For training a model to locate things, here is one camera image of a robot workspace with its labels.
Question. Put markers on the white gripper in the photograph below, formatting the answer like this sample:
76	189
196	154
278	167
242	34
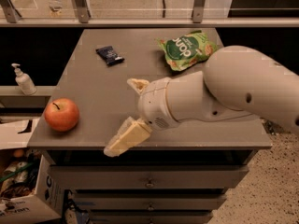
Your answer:
154	103

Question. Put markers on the red apple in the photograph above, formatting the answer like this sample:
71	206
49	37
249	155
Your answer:
61	114

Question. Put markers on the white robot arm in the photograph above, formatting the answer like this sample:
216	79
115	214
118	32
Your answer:
235	82

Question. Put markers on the green rice chip bag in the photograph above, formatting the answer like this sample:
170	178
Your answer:
187	50

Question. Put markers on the dark blue snack packet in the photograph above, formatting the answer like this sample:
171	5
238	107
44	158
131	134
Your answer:
109	55

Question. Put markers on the top drawer with knob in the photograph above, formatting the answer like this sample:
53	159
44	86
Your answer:
148	177

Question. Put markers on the drawer with knob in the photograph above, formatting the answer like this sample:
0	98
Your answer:
151	217
149	202
148	177

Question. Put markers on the middle drawer with knob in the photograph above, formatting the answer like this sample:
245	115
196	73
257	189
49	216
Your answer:
149	202

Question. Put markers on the bottom drawer with knob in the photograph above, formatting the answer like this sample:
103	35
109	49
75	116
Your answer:
151	217

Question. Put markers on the white pump dispenser bottle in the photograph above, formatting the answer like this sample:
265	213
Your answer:
23	80

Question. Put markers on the white cardboard box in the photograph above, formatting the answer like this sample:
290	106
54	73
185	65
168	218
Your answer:
29	195

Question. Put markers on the metal railing post right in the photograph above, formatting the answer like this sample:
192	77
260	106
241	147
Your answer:
198	11

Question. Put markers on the metal railing post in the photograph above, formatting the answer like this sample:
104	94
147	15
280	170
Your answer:
11	13
82	10
198	11

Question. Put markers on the metal railing post middle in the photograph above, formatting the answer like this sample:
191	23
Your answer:
82	10

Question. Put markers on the metal railing post left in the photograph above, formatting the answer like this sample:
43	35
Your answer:
11	13

